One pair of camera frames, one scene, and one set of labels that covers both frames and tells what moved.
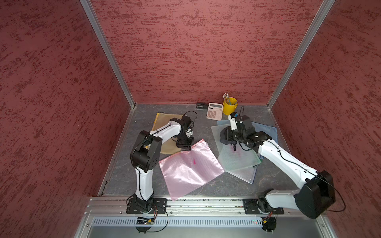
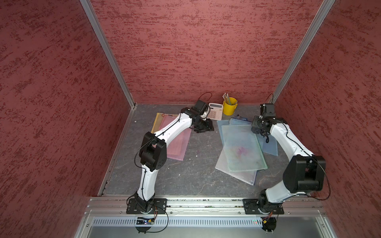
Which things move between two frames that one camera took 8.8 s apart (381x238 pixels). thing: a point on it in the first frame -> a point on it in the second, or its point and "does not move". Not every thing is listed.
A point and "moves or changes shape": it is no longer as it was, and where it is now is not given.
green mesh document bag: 231,159 moves or changes shape
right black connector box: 269,224 does not move
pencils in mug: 226,98 does not move
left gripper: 187,146 -> 208,126
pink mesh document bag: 185,171 -> 176,148
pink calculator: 215,111 does not move
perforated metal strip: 180,221 does not move
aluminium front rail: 103,206 does not move
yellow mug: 227,108 does not move
